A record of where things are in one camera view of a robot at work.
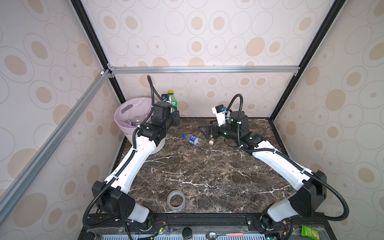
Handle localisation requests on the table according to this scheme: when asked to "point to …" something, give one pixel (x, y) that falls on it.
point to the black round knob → (187, 233)
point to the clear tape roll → (176, 200)
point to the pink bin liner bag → (132, 112)
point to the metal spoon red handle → (212, 235)
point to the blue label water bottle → (193, 140)
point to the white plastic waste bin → (158, 149)
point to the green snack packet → (307, 232)
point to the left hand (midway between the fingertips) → (177, 109)
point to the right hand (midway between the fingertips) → (205, 124)
